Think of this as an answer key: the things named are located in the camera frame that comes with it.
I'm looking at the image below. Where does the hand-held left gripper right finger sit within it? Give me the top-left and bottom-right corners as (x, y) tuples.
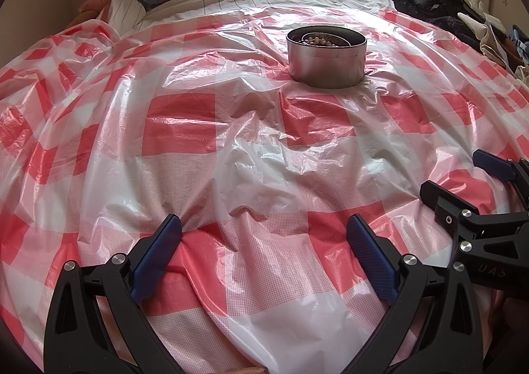
(346, 214), (492, 374)

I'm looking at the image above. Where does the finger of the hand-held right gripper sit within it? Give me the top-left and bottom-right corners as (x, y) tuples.
(472, 148), (529, 209)
(419, 181), (484, 234)

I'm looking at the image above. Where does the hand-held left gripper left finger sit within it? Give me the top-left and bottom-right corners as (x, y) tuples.
(45, 214), (183, 374)

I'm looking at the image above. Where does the round metal tin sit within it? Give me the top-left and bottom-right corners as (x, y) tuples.
(286, 25), (368, 89)

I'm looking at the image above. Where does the white bead bracelet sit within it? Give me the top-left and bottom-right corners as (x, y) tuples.
(304, 35), (336, 48)

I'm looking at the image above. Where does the person's right hand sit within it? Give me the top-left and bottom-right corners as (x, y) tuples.
(490, 287), (529, 358)

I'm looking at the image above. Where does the red checkered plastic sheet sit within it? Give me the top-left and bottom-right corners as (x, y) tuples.
(0, 6), (529, 374)

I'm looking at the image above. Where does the pile of light clothes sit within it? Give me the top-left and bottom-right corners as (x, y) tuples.
(457, 0), (529, 81)

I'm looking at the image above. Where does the pink plush toy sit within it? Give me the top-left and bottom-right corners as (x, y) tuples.
(78, 0), (114, 13)

